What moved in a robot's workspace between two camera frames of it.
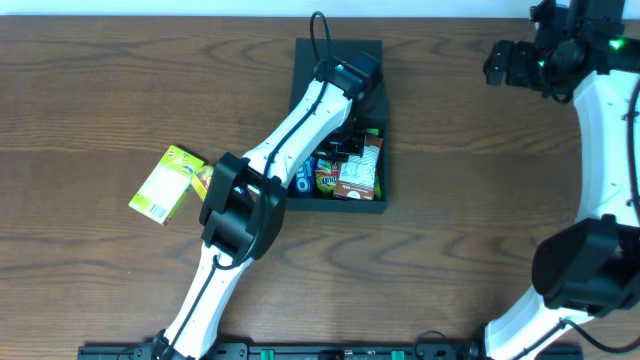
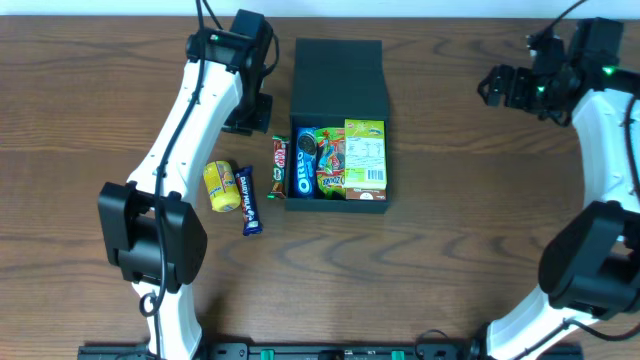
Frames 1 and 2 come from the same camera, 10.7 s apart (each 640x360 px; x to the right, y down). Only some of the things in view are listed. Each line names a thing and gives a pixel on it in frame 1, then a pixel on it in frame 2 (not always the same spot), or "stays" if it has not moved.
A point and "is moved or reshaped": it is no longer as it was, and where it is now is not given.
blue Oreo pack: [305, 182] stays
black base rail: [331, 351] stays
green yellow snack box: [165, 185] is moved or reshaped
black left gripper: [342, 148] to [248, 120]
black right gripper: [501, 63] to [511, 87]
